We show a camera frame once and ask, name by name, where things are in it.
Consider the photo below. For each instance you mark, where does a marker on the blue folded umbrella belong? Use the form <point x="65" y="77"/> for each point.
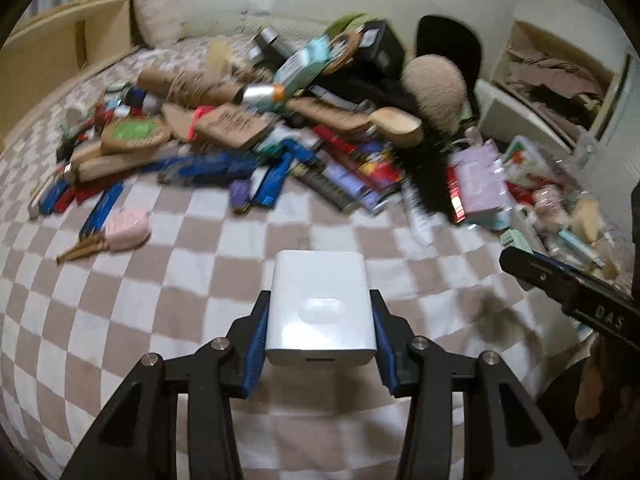
<point x="207" y="167"/>

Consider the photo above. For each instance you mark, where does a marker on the black fluffy wig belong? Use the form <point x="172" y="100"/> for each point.
<point x="425" y="170"/>

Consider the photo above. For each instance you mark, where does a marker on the pale purple box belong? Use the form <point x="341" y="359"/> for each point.
<point x="480" y="185"/>

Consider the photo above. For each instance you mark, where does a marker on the kraft card package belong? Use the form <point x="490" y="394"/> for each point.
<point x="232" y="125"/>

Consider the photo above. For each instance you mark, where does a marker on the person's right forearm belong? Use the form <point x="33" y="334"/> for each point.
<point x="600" y="410"/>

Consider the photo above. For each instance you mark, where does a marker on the closet shelf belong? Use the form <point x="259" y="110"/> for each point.
<point x="565" y="70"/>

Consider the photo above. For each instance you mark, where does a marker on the large white box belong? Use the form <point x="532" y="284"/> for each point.
<point x="515" y="110"/>

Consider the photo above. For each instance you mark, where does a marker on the cork insole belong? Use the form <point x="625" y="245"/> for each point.
<point x="330" y="115"/>

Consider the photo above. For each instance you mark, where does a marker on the white storage container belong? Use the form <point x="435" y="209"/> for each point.
<point x="565" y="210"/>

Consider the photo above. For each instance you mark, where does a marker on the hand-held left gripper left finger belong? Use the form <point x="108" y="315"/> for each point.
<point x="255" y="355"/>

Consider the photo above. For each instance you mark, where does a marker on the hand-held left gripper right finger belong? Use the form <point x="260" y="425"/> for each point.
<point x="387" y="355"/>

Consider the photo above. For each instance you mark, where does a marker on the teal carton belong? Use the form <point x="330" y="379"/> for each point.
<point x="305" y="62"/>

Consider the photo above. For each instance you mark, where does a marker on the brown wooden sticks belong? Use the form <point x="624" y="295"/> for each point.
<point x="82" y="249"/>

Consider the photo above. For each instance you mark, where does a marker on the white plastic charger box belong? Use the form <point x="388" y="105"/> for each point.
<point x="320" y="305"/>

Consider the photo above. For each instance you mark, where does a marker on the blue flat packet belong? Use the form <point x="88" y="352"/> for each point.
<point x="102" y="210"/>
<point x="272" y="180"/>

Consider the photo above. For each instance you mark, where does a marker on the small purple bottle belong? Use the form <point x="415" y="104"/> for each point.
<point x="240" y="195"/>

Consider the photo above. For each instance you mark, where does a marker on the oval wooden brush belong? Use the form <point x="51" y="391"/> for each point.
<point x="397" y="127"/>

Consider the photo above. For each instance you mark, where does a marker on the black cardboard box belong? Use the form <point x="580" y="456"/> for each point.
<point x="382" y="47"/>

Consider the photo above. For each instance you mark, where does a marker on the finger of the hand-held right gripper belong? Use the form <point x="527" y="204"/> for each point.
<point x="535" y="270"/>

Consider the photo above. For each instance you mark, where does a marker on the cardboard tube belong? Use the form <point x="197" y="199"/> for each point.
<point x="190" y="85"/>

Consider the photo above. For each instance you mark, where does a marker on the silver orange can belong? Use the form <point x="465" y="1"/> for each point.
<point x="262" y="95"/>

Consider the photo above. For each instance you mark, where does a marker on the pile of clothes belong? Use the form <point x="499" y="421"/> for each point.
<point x="555" y="80"/>

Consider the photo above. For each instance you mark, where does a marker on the cream pillow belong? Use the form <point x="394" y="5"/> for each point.
<point x="160" y="15"/>

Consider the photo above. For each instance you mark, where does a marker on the wooden bed shelf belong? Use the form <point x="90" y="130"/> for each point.
<point x="45" y="60"/>

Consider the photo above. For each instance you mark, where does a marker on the white tube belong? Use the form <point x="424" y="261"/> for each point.
<point x="417" y="215"/>

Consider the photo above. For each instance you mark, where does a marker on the wooden brush green label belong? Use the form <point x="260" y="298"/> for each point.
<point x="135" y="135"/>

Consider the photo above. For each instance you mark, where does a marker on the black cap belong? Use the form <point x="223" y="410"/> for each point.
<point x="450" y="35"/>

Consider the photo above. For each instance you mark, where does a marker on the red black printed box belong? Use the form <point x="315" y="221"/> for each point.
<point x="365" y="165"/>

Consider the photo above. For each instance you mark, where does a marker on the pink pouch case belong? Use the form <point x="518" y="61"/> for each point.
<point x="127" y="230"/>

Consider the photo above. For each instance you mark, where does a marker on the green cloth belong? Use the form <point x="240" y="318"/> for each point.
<point x="345" y="22"/>

